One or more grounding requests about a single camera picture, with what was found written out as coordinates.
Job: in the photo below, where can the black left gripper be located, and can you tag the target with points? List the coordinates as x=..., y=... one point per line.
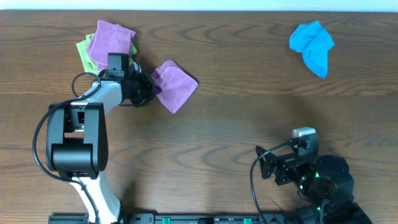
x=144, y=89

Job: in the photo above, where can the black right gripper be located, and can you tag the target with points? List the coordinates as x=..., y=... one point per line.
x=285, y=163

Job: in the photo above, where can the purple microfiber cloth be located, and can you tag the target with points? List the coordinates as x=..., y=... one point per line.
x=176, y=85

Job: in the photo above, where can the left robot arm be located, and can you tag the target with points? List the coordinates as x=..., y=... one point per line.
x=77, y=140

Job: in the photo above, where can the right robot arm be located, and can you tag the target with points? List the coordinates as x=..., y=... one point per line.
x=323, y=181

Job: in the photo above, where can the folded green cloth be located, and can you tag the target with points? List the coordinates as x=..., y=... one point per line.
x=88, y=65

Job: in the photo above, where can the folded purple cloth on stack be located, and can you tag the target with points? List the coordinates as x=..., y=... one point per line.
x=109, y=38

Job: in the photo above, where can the crumpled blue cloth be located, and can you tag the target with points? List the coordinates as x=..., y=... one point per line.
x=313, y=42

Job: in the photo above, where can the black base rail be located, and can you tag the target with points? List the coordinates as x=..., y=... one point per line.
x=150, y=218

